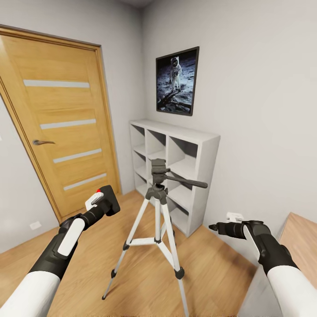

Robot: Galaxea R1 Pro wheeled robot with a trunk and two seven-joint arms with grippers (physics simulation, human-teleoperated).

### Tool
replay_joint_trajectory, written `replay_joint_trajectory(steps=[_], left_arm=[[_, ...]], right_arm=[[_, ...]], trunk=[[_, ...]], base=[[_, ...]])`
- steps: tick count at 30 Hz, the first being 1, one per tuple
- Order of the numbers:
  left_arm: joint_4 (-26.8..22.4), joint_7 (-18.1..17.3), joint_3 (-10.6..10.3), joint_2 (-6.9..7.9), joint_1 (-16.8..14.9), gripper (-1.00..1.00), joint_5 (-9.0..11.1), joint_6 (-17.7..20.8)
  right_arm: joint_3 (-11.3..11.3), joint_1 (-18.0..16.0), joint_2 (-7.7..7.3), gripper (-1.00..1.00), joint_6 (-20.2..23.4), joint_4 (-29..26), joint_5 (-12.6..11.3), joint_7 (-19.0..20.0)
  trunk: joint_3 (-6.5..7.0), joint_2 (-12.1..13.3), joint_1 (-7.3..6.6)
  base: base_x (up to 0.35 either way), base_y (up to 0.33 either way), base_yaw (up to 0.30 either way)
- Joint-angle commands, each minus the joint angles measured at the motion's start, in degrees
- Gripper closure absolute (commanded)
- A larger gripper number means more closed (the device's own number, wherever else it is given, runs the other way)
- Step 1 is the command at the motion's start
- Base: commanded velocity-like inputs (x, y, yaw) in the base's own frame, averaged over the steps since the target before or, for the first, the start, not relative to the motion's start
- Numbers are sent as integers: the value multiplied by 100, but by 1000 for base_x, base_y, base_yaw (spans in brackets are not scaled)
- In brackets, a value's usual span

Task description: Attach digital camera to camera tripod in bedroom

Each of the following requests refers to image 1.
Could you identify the wall socket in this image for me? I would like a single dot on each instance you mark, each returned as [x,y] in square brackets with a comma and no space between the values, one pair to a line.
[35,225]

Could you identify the digital camera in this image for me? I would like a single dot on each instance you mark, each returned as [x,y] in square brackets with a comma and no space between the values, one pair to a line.
[109,197]

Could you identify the camera tripod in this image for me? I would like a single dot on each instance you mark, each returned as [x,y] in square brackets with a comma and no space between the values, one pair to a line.
[159,192]

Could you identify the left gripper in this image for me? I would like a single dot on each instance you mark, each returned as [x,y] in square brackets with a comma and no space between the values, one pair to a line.
[100,210]

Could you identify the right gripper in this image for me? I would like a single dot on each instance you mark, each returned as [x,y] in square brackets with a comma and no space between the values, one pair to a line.
[224,228]

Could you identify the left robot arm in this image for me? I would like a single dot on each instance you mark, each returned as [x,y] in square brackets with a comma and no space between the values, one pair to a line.
[34,296]

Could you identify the painting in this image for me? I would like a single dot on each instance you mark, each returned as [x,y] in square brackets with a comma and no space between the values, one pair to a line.
[175,81]

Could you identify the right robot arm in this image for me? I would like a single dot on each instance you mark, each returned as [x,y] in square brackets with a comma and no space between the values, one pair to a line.
[294,293]

